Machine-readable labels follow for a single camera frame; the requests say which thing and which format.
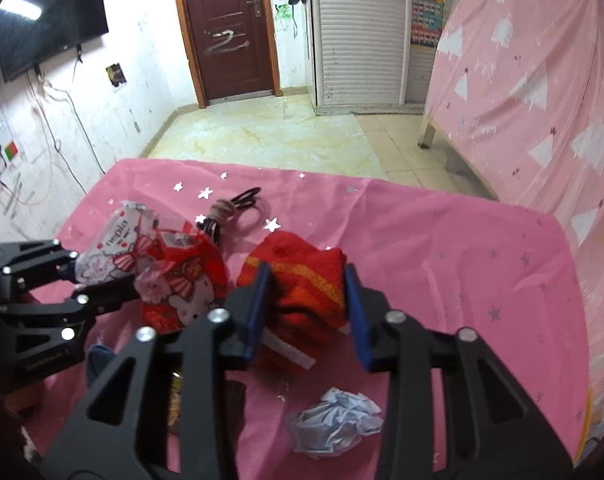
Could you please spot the pink tree pattern curtain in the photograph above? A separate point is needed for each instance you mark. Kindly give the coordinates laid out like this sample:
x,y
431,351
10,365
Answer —
x,y
518,89

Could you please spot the colourful wall chart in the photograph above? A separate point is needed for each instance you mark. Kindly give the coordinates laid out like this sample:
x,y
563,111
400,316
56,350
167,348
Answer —
x,y
427,22

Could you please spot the red orange striped sock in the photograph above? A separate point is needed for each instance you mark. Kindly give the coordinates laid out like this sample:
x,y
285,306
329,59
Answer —
x,y
305,310

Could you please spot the black wall television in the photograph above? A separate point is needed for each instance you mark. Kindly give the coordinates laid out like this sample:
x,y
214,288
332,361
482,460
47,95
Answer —
x,y
31,31

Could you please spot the pink star tablecloth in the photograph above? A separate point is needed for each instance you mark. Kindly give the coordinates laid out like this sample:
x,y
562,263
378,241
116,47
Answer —
x,y
448,260

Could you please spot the white nepia tissue pack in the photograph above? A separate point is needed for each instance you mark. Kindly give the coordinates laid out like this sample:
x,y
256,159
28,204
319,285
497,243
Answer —
x,y
115,252

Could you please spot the blue knitted sock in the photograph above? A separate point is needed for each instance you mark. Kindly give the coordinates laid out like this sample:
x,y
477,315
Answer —
x,y
98,357

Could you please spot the white louvered wardrobe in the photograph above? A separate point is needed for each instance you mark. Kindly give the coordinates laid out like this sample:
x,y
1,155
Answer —
x,y
361,55

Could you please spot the crumpled white paper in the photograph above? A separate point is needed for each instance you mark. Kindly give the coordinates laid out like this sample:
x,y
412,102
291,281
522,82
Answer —
x,y
335,425

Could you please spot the shiny gold snack wrapper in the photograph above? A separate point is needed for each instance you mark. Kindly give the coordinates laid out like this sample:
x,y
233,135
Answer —
x,y
174,403

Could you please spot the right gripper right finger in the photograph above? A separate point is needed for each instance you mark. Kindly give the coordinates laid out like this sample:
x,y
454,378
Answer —
x,y
454,410

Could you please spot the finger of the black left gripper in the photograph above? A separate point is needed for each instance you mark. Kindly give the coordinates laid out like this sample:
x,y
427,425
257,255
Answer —
x,y
65,265
107,297

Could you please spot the dark red door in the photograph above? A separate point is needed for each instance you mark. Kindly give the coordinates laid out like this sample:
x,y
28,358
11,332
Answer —
x,y
231,49

